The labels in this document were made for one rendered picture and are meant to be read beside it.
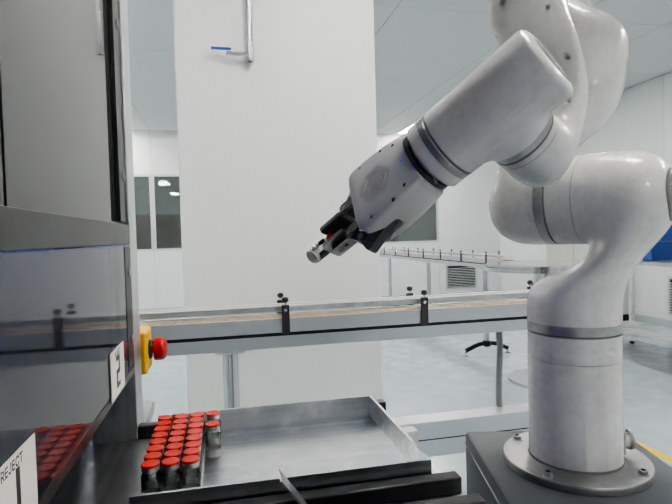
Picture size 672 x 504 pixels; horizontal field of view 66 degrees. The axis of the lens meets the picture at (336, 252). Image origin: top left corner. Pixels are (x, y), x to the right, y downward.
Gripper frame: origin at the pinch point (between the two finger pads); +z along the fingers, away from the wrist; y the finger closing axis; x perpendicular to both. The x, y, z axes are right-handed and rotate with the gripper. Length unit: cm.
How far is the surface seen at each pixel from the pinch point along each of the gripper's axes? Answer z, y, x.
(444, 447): 70, -9, 113
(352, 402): 22.7, 10.1, 21.6
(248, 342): 82, -36, 42
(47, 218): 1.5, 12.9, -32.8
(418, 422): 70, -16, 102
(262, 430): 31.3, 13.6, 9.3
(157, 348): 41.9, -2.5, -4.3
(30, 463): 6.4, 30.1, -28.7
